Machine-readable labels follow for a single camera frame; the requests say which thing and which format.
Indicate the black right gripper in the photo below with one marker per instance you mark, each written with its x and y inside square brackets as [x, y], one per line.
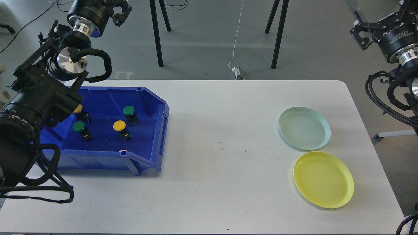
[395, 34]

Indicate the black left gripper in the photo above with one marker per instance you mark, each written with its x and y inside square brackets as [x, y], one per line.
[98, 14]

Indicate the green push button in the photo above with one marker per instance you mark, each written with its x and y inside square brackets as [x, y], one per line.
[81, 128]
[131, 116]

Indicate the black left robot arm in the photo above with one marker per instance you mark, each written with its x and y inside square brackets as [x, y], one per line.
[47, 85]

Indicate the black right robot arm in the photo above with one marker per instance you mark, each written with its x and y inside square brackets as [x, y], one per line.
[402, 81]

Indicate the light green plate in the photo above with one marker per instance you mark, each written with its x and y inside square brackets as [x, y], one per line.
[304, 129]

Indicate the yellow plate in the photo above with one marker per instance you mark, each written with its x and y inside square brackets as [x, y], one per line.
[323, 180]

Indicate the black tripod leg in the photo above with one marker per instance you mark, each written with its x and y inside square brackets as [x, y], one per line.
[154, 19]
[281, 24]
[165, 15]
[271, 16]

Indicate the blue plastic bin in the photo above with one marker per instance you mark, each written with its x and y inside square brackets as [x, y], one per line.
[105, 105]

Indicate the white plug adapter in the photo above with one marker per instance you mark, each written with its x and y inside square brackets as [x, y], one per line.
[239, 73]

